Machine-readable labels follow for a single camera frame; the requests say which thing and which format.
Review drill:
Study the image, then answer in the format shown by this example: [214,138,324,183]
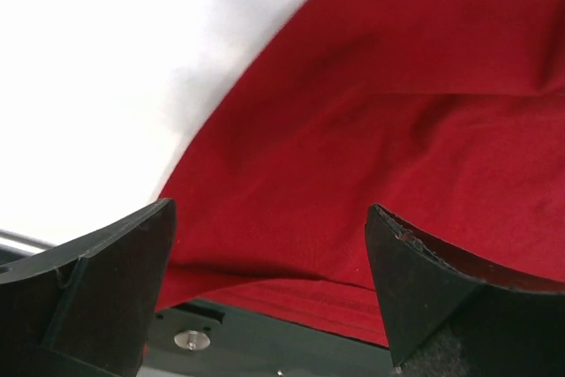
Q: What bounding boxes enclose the red cloth garment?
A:
[157,0,564,344]

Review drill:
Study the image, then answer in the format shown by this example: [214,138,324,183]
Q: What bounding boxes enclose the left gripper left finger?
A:
[1,199,177,376]

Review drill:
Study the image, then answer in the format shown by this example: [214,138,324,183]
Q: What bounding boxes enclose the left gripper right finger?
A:
[365,205,564,376]

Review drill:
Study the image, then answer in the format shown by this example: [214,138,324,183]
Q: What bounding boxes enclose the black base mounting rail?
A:
[139,299,394,377]

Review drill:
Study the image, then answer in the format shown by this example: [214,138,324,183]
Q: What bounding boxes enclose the aluminium frame rail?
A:
[0,230,52,264]

